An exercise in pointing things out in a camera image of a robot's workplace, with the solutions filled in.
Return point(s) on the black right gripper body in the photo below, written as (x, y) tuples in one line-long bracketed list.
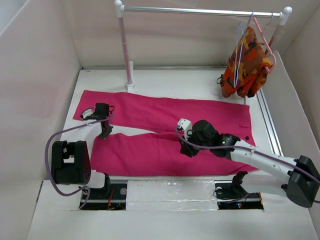
[(193, 138)]

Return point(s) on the pink trousers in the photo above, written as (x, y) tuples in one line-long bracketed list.
[(157, 151)]

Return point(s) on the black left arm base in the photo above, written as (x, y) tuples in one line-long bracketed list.
[(111, 197)]

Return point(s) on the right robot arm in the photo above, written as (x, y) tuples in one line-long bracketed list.
[(295, 178)]

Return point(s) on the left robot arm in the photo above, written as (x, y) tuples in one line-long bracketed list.
[(68, 152)]

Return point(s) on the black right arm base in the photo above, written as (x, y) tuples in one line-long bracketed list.
[(231, 195)]

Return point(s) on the pink plastic hanger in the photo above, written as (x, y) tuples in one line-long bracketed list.
[(274, 64)]

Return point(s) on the orange camouflage shorts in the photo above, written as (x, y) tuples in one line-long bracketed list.
[(252, 73)]

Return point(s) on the white clothes rack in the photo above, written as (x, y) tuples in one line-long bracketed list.
[(120, 8)]

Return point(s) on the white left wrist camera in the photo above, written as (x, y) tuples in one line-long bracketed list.
[(88, 114)]

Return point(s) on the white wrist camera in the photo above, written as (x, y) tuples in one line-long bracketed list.
[(88, 114), (185, 126)]

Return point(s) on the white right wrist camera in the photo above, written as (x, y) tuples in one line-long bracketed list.
[(185, 126)]

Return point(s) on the aluminium table edge rail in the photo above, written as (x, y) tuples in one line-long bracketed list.
[(269, 125)]

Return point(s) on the light blue wire hanger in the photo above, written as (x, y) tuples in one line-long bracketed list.
[(239, 48)]

